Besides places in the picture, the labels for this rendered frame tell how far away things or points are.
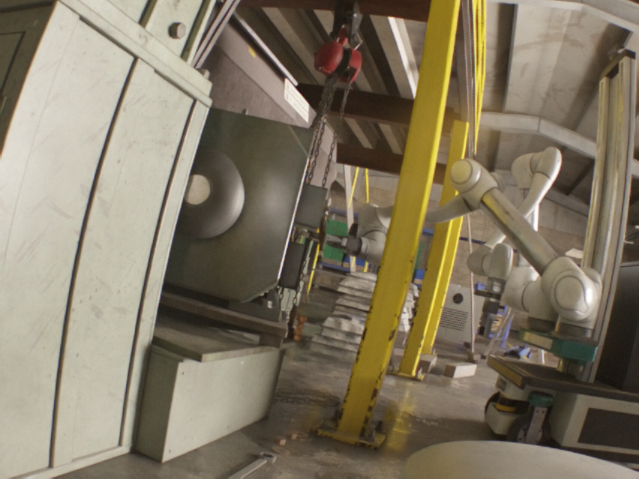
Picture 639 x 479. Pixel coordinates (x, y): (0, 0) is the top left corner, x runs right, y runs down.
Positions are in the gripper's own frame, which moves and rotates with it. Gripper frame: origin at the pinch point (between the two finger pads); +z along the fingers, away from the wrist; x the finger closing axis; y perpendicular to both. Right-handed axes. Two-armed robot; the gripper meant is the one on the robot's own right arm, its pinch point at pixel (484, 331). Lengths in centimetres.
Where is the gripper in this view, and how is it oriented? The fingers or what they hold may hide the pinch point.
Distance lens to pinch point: 229.3
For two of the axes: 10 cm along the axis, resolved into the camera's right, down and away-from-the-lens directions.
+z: -2.4, 9.7, -0.6
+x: 1.3, 0.9, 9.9
